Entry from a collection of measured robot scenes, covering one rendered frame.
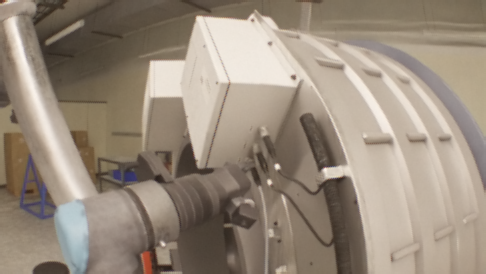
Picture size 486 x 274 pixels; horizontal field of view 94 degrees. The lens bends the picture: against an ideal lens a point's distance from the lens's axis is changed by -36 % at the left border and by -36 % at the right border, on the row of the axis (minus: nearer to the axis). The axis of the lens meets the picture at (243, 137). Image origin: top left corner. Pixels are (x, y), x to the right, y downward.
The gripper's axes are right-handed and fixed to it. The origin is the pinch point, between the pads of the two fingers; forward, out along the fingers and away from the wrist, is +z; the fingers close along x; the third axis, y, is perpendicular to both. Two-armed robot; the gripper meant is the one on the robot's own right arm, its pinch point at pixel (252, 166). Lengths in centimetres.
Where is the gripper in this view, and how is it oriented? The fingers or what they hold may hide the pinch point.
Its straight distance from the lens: 58.1
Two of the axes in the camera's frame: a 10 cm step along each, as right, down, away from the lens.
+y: 5.9, 7.0, -4.0
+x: 4.3, -7.0, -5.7
